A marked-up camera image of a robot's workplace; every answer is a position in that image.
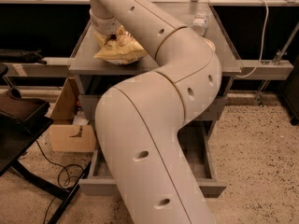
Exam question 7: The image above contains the brown and yellow chip bag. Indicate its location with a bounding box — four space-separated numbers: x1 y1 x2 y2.
93 25 148 65

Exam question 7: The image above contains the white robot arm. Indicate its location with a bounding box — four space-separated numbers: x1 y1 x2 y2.
91 0 221 224

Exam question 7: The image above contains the open grey middle drawer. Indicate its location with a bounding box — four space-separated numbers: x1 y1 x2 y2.
79 120 227 198

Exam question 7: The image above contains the grey drawer cabinet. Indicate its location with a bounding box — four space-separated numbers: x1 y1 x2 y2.
67 2 243 199

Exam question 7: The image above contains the cardboard box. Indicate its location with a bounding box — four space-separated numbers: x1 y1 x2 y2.
49 77 96 152

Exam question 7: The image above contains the white paper bowl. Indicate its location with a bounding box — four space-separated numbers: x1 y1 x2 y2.
203 37 216 52

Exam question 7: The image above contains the clear plastic water bottle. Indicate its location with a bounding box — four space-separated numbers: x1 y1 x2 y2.
191 12 208 36

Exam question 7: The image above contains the black bag on rail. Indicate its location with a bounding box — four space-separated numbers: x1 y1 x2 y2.
0 49 47 64

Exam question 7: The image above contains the white hanging cable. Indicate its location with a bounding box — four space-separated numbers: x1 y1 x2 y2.
235 0 270 79

